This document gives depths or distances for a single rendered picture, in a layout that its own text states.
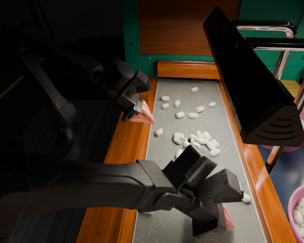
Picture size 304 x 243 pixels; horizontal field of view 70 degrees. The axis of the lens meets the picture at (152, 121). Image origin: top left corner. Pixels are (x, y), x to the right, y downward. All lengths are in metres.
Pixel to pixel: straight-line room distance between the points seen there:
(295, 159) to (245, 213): 0.37
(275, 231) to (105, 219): 0.38
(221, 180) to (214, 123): 0.45
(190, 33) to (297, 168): 0.68
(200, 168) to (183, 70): 0.69
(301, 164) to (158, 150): 0.50
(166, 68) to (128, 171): 0.75
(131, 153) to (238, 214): 0.34
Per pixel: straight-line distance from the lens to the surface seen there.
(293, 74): 1.25
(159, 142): 0.75
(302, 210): 0.71
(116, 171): 0.33
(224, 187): 0.43
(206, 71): 1.06
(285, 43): 0.52
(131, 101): 0.65
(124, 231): 0.55
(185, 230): 0.58
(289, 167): 0.90
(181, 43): 1.08
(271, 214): 0.63
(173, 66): 1.04
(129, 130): 0.77
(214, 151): 0.72
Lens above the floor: 1.25
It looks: 37 degrees down
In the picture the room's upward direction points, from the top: straight up
